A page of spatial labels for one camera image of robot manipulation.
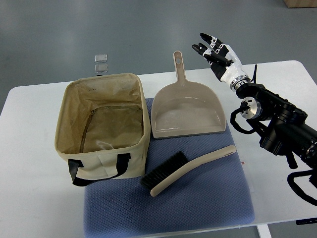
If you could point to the black table control panel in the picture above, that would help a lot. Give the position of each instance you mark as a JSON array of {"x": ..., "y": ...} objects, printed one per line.
[{"x": 306, "y": 221}]

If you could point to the beige plastic dustpan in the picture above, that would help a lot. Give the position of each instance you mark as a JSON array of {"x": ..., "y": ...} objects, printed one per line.
[{"x": 185, "y": 108}]

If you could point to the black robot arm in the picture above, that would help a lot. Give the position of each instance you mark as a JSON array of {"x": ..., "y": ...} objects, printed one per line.
[{"x": 281, "y": 127}]

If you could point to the beige hand broom black bristles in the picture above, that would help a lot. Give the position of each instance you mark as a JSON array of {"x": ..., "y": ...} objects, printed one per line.
[{"x": 177, "y": 166}]

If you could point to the white table leg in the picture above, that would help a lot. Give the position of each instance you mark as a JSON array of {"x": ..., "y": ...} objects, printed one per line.
[{"x": 263, "y": 231}]

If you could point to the lower clear floor plate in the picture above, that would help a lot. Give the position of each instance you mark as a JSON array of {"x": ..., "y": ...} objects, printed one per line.
[{"x": 101, "y": 68}]

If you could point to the yellow fabric bag black handles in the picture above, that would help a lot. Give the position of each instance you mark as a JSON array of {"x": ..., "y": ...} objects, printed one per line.
[{"x": 103, "y": 130}]

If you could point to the blue textured mat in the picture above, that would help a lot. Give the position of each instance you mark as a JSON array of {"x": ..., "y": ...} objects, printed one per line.
[{"x": 212, "y": 195}]

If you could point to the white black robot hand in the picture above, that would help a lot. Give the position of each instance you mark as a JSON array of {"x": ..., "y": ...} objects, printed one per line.
[{"x": 223, "y": 61}]

